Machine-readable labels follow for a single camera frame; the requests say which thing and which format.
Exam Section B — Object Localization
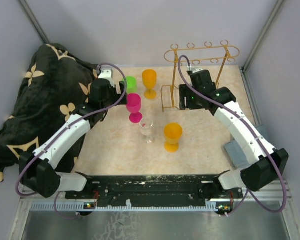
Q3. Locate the gold wire glass rack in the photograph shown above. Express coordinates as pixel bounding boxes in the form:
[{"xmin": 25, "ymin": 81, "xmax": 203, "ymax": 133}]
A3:
[{"xmin": 160, "ymin": 39, "xmax": 241, "ymax": 111}]

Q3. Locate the pink plastic wine glass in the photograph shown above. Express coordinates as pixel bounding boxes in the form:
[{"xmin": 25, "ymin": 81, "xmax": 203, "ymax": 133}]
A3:
[{"xmin": 126, "ymin": 93, "xmax": 143, "ymax": 124}]

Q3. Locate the clear wine glass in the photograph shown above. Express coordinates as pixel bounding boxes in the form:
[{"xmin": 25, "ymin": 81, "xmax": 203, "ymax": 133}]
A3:
[{"xmin": 139, "ymin": 117, "xmax": 155, "ymax": 144}]

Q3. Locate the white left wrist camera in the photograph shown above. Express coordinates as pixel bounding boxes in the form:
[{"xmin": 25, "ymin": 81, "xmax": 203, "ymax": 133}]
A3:
[{"xmin": 96, "ymin": 66, "xmax": 114, "ymax": 81}]

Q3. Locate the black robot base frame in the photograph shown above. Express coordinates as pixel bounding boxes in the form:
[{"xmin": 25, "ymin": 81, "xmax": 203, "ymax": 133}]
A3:
[{"xmin": 65, "ymin": 174, "xmax": 243, "ymax": 213}]

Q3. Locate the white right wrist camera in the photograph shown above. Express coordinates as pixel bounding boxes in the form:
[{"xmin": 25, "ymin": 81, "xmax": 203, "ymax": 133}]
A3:
[{"xmin": 187, "ymin": 65, "xmax": 204, "ymax": 76}]

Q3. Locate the black floral blanket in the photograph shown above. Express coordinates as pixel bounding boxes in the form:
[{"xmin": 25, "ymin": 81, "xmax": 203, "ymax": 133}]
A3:
[{"xmin": 0, "ymin": 43, "xmax": 98, "ymax": 183}]

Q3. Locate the green plastic wine glass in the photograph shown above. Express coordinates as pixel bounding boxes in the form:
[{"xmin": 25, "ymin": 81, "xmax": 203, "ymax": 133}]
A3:
[{"xmin": 126, "ymin": 76, "xmax": 138, "ymax": 95}]

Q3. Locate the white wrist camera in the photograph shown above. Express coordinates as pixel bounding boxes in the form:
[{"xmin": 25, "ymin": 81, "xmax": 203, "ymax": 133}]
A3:
[
  {"xmin": 96, "ymin": 66, "xmax": 114, "ymax": 81},
  {"xmin": 187, "ymin": 65, "xmax": 204, "ymax": 76}
]

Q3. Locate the grey folded cloth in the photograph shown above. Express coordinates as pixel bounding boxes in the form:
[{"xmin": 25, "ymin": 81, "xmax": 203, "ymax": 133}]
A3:
[{"xmin": 224, "ymin": 127, "xmax": 267, "ymax": 169}]

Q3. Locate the orange plastic wine glass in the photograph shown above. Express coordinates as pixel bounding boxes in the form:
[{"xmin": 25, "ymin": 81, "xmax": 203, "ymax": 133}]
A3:
[
  {"xmin": 142, "ymin": 69, "xmax": 157, "ymax": 100},
  {"xmin": 163, "ymin": 122, "xmax": 183, "ymax": 153}
]

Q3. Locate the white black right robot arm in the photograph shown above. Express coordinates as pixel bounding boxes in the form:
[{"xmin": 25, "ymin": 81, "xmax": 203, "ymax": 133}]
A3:
[{"xmin": 179, "ymin": 68, "xmax": 289, "ymax": 198}]

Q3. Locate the white slotted cable duct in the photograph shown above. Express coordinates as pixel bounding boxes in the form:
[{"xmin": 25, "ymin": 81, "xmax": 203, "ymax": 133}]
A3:
[{"xmin": 29, "ymin": 201, "xmax": 233, "ymax": 211}]

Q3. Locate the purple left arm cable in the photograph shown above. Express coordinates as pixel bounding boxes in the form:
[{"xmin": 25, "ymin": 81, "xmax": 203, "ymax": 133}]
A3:
[{"xmin": 15, "ymin": 62, "xmax": 128, "ymax": 220}]

